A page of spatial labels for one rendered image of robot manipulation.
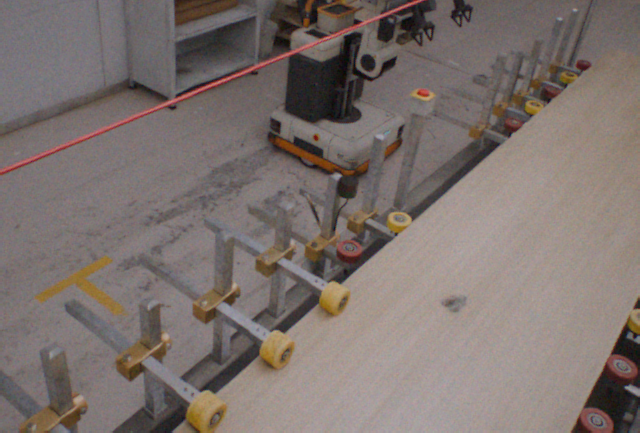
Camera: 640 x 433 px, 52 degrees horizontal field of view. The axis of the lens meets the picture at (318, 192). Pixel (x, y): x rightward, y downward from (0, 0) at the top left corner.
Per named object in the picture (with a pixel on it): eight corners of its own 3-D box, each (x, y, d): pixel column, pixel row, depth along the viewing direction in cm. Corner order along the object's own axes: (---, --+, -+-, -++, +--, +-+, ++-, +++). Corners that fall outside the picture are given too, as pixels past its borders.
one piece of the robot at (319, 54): (279, 127, 416) (290, -3, 369) (329, 100, 454) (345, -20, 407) (321, 147, 401) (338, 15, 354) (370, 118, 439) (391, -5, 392)
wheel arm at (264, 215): (246, 215, 229) (247, 205, 227) (253, 211, 232) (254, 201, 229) (348, 273, 210) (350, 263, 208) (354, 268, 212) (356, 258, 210)
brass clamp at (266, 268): (253, 269, 192) (254, 256, 189) (282, 248, 201) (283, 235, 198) (269, 279, 189) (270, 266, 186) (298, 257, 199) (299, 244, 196)
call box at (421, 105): (405, 112, 236) (409, 93, 232) (415, 106, 241) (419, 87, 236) (422, 119, 233) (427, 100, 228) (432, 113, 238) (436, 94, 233)
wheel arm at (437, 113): (426, 115, 317) (427, 107, 314) (429, 112, 319) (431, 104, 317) (509, 149, 297) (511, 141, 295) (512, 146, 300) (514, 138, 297)
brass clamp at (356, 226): (344, 228, 234) (346, 217, 231) (365, 212, 243) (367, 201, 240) (358, 235, 231) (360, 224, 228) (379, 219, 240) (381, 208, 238)
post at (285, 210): (267, 323, 212) (277, 202, 184) (274, 317, 214) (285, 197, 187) (275, 328, 210) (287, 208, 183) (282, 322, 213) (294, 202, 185)
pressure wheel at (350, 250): (328, 273, 212) (332, 246, 206) (342, 262, 218) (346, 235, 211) (348, 285, 209) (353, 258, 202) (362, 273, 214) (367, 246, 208)
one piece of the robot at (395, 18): (369, 37, 364) (375, -1, 352) (395, 26, 383) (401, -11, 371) (393, 46, 357) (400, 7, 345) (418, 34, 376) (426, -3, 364)
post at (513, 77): (490, 138, 334) (516, 50, 307) (493, 136, 336) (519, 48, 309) (496, 141, 332) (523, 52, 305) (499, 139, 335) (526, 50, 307)
